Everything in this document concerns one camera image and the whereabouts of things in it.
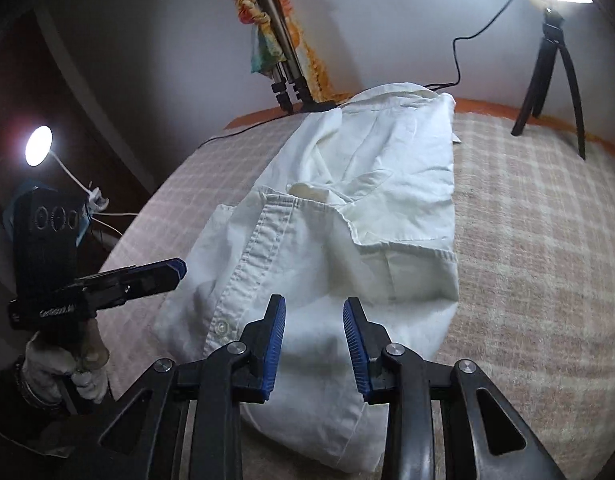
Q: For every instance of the white button shirt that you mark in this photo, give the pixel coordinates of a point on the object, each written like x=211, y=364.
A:
x=337, y=170

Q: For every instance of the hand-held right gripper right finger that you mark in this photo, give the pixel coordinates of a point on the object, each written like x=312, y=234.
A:
x=355, y=350

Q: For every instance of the beige plaid blanket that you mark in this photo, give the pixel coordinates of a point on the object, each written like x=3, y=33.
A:
x=527, y=260

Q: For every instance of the orange patterned curtain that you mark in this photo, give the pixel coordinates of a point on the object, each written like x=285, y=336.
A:
x=315, y=67

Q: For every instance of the colourful patterned cloth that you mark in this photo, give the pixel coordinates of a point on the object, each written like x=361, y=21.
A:
x=265, y=55

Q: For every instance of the person's left hand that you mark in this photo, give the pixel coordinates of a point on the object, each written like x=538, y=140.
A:
x=47, y=365

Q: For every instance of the silver tripod with black clamps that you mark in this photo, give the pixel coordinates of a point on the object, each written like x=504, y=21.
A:
x=282, y=35

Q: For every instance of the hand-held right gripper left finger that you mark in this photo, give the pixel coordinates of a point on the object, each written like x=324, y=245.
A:
x=272, y=350

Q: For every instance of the black mini tripod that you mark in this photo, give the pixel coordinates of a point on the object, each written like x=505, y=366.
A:
x=542, y=70

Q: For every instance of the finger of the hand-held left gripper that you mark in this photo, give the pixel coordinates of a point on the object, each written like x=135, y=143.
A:
x=152, y=271
x=137, y=296

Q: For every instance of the white gooseneck lamp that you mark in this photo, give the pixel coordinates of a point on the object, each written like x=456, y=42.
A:
x=38, y=146

